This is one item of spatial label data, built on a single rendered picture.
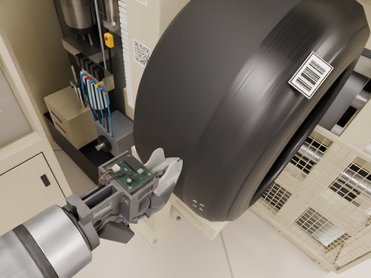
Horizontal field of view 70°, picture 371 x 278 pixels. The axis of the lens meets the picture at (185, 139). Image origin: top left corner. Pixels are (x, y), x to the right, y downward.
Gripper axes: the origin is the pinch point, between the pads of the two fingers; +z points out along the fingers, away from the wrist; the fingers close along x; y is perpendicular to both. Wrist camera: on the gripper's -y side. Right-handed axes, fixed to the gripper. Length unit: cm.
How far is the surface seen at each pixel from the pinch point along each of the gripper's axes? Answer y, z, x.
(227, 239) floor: -117, 66, -7
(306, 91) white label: 18.9, 11.8, -11.7
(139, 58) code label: -1.1, 22.6, 35.9
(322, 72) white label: 21.2, 14.7, -11.9
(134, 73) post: -8.1, 23.5, 38.8
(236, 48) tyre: 20.3, 10.5, 0.7
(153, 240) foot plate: -120, 33, 25
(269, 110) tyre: 15.4, 7.9, -9.0
